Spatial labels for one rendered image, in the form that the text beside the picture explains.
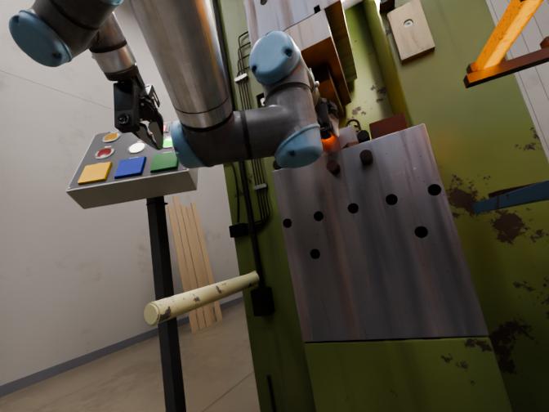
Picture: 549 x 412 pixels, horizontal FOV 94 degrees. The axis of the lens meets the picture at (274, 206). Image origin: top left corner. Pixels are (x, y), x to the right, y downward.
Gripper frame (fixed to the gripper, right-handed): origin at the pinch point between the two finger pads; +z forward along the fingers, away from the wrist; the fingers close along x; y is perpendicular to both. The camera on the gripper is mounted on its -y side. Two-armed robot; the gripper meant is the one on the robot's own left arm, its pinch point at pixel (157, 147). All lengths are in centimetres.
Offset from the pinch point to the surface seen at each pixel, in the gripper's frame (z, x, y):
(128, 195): 10.7, 12.2, -5.5
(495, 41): -23, -70, -20
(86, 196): 8.4, 23.0, -5.5
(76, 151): 118, 166, 198
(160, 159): 4.5, 1.1, 0.4
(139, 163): 4.5, 7.2, 0.2
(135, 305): 243, 138, 67
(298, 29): -15, -46, 27
